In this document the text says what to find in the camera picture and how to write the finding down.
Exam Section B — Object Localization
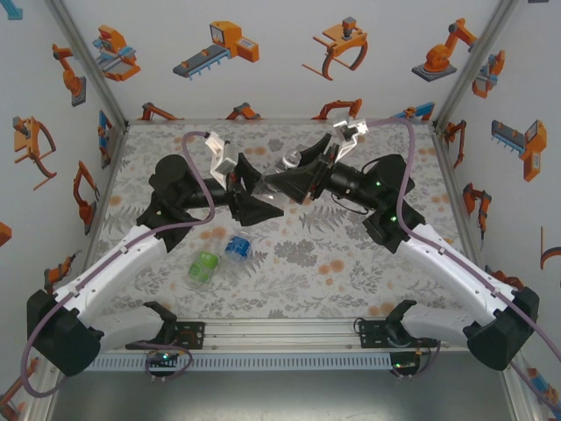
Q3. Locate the blue label plastic bottle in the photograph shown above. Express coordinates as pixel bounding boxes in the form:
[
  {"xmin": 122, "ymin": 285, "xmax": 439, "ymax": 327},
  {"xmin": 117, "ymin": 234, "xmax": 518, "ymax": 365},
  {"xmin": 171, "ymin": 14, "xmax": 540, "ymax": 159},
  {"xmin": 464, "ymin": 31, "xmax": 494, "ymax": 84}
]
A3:
[{"xmin": 221, "ymin": 232, "xmax": 262, "ymax": 273}]

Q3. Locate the green label plastic bottle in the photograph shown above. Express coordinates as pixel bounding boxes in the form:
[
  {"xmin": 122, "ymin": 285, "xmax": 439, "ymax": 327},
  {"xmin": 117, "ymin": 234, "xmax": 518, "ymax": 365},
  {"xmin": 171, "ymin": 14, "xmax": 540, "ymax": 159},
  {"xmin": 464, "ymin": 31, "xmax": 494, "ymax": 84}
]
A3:
[{"xmin": 184, "ymin": 245, "xmax": 220, "ymax": 292}]

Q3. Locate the floral patterned table mat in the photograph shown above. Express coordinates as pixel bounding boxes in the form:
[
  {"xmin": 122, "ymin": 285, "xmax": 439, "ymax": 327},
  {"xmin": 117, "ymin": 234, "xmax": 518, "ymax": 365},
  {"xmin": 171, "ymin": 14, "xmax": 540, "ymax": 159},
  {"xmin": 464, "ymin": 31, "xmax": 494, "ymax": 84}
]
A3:
[{"xmin": 85, "ymin": 123, "xmax": 483, "ymax": 320}]

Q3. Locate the aluminium table back rail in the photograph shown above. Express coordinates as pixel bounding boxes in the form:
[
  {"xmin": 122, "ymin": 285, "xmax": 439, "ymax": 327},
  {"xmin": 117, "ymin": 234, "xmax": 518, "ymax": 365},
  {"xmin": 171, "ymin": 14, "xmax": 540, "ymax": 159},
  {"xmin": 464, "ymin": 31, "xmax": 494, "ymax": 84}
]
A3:
[{"xmin": 125, "ymin": 116, "xmax": 436, "ymax": 127}]

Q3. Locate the aluminium table side rail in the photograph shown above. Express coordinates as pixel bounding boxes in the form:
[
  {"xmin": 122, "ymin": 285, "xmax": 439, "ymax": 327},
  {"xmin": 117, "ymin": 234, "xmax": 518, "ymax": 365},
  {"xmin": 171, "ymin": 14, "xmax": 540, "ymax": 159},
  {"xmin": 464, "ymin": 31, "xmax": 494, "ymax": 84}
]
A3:
[
  {"xmin": 81, "ymin": 122, "xmax": 131, "ymax": 264},
  {"xmin": 430, "ymin": 122, "xmax": 487, "ymax": 271}
]

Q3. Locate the aluminium mounting rail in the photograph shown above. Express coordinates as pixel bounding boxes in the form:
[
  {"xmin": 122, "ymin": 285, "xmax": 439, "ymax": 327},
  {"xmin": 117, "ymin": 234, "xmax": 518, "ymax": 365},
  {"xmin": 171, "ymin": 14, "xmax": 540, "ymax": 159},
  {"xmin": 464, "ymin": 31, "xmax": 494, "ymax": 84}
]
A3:
[{"xmin": 98, "ymin": 316, "xmax": 477, "ymax": 353}]

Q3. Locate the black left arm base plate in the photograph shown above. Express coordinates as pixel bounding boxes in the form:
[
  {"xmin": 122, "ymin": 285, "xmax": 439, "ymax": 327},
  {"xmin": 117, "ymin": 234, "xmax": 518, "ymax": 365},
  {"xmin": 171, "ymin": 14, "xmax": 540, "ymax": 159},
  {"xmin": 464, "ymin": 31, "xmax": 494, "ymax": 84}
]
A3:
[{"xmin": 173, "ymin": 321, "xmax": 207, "ymax": 351}]

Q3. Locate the aluminium frame post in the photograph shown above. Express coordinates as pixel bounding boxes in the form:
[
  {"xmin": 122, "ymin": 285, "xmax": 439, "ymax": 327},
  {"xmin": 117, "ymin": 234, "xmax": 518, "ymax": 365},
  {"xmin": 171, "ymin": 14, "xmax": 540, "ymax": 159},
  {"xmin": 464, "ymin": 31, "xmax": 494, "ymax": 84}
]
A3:
[
  {"xmin": 46, "ymin": 0, "xmax": 131, "ymax": 132},
  {"xmin": 431, "ymin": 0, "xmax": 522, "ymax": 132}
]

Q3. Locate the perforated metal cable tray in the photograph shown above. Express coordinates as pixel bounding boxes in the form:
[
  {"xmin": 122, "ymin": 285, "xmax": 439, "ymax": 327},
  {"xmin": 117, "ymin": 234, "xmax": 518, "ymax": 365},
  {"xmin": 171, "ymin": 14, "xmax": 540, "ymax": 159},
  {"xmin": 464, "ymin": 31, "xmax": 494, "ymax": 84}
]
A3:
[{"xmin": 87, "ymin": 353, "xmax": 394, "ymax": 373}]

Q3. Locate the thin purple base cable loop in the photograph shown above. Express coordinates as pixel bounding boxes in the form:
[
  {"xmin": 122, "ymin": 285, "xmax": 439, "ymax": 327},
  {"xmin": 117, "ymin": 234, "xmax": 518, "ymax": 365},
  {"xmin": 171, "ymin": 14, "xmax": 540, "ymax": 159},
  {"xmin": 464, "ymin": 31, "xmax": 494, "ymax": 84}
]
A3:
[
  {"xmin": 144, "ymin": 339, "xmax": 195, "ymax": 383},
  {"xmin": 392, "ymin": 337, "xmax": 441, "ymax": 382}
]

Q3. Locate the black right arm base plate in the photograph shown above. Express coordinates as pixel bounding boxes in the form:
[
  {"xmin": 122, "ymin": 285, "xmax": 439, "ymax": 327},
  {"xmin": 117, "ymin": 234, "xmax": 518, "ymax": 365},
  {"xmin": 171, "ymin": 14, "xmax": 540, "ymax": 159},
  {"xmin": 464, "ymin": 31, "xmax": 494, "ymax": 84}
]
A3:
[{"xmin": 355, "ymin": 318, "xmax": 392, "ymax": 351}]

